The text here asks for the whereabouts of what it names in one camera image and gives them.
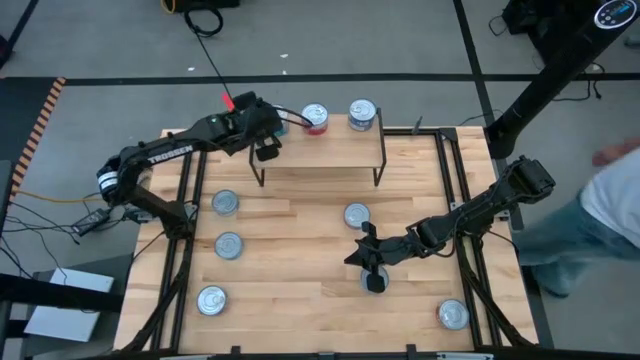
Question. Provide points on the black beam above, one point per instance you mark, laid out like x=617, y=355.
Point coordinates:
x=50, y=292

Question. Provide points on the person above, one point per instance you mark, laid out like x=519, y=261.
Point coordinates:
x=600, y=210

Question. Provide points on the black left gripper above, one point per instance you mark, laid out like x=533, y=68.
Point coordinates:
x=255, y=122

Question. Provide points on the wooden shelf with black legs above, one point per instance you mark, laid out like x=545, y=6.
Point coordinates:
x=320, y=150

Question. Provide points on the black floor equipment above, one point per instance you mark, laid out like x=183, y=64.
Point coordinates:
x=210, y=4

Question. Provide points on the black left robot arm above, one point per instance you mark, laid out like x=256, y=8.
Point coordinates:
x=170, y=152

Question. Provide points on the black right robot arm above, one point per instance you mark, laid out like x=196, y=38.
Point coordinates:
x=475, y=210

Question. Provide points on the black tower fan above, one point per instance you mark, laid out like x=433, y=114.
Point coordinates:
x=550, y=75

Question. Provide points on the white flat box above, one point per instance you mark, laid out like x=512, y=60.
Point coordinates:
x=70, y=310

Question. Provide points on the black power brick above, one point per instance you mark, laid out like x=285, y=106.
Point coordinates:
x=91, y=221

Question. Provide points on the orange black striped tape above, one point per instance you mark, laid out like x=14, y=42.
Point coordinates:
x=37, y=132

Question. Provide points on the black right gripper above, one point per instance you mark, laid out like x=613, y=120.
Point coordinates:
x=395, y=250

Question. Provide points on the black equipment base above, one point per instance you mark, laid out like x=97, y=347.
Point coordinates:
x=525, y=15

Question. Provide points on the black metal table frame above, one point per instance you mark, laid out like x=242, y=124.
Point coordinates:
x=448, y=135

